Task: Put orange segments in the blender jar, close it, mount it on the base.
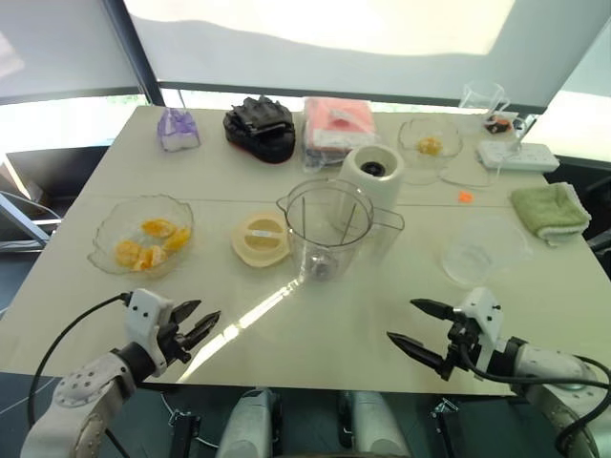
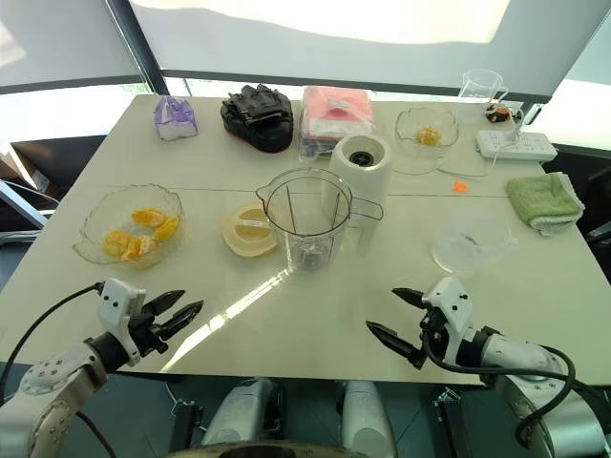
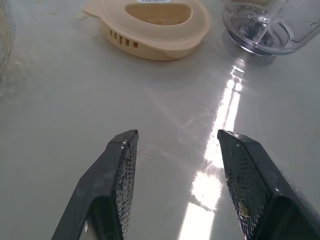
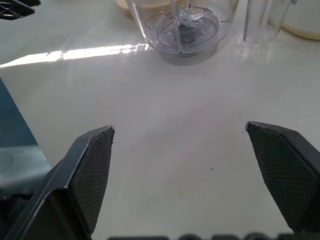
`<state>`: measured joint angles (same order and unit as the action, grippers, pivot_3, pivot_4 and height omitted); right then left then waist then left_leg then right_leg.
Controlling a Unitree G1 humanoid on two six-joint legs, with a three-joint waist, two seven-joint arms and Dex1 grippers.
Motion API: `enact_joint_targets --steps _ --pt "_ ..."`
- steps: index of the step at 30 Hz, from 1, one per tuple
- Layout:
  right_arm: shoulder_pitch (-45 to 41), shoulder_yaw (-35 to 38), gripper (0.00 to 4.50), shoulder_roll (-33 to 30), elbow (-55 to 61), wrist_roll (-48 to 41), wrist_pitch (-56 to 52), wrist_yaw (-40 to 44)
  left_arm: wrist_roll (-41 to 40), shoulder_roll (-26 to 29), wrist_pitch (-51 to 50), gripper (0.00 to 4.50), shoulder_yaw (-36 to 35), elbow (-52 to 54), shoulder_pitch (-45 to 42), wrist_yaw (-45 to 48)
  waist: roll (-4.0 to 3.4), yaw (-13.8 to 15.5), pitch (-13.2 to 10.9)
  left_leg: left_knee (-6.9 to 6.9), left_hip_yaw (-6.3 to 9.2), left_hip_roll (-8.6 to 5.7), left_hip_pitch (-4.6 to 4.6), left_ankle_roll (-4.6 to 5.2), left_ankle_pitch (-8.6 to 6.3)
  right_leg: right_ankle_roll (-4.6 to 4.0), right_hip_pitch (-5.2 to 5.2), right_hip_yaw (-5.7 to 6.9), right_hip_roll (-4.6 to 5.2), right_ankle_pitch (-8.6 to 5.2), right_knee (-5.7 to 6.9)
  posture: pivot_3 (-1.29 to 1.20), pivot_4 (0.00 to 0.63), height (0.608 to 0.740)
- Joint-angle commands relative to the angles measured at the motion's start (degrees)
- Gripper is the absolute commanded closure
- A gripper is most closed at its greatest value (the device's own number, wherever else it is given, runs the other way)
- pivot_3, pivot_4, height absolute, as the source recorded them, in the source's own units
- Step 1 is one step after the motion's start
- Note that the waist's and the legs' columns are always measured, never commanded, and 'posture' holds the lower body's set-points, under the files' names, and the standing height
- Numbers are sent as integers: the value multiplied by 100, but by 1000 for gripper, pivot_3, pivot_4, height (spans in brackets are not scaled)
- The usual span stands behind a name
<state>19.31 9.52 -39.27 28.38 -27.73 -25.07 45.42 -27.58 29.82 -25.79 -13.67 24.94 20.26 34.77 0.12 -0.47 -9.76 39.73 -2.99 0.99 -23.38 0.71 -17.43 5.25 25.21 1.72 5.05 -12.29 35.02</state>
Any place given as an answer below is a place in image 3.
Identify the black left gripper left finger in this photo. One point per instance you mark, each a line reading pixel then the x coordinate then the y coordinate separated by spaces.
pixel 100 175

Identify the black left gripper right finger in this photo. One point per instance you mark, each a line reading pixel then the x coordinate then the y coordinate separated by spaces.
pixel 250 180

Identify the yellow lid dish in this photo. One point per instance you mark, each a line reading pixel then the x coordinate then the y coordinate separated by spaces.
pixel 160 47

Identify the glass bowl with fruit pieces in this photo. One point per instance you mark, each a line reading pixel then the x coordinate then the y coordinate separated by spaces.
pixel 5 37

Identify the clear plastic blender jug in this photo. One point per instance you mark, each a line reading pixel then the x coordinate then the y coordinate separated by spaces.
pixel 250 30

